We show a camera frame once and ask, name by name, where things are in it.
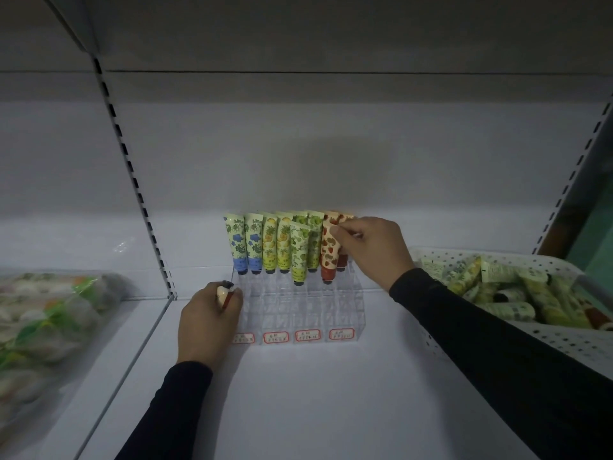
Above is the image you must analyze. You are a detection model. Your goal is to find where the white store shelf unit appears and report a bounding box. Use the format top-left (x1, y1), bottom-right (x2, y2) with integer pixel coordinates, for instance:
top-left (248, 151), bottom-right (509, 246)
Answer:
top-left (0, 0), bottom-right (613, 460)

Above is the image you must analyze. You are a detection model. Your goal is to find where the person's right forearm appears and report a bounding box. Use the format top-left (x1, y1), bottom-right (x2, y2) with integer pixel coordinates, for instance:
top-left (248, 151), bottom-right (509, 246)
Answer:
top-left (388, 268), bottom-right (613, 460)

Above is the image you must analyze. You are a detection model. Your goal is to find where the white perforated basket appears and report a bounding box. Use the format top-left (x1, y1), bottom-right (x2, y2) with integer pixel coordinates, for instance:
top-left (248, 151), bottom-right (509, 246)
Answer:
top-left (409, 247), bottom-right (613, 380)

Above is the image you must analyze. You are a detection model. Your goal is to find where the row of cream tubes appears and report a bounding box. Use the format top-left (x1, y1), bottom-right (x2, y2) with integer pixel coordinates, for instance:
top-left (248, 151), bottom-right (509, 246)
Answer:
top-left (223, 210), bottom-right (358, 275)

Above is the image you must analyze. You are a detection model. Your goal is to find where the clear acrylic display rack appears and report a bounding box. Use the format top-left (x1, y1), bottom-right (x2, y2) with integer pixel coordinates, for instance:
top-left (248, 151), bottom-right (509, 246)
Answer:
top-left (231, 265), bottom-right (367, 345)

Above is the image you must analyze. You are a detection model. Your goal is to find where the person's right hand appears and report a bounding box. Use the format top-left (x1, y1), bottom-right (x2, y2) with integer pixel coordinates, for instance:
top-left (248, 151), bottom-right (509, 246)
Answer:
top-left (330, 216), bottom-right (415, 293)

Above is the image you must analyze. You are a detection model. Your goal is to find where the clear bag of green sweets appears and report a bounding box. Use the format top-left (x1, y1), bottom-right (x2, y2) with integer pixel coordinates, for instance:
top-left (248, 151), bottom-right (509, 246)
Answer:
top-left (0, 272), bottom-right (128, 441)

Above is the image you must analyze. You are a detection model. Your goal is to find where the tube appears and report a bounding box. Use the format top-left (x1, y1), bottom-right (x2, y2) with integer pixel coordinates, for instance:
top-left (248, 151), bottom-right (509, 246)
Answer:
top-left (289, 220), bottom-right (311, 287)

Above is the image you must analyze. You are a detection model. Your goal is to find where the person's left hand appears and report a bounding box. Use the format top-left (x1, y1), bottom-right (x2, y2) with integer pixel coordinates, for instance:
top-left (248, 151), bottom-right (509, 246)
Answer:
top-left (177, 280), bottom-right (244, 372)

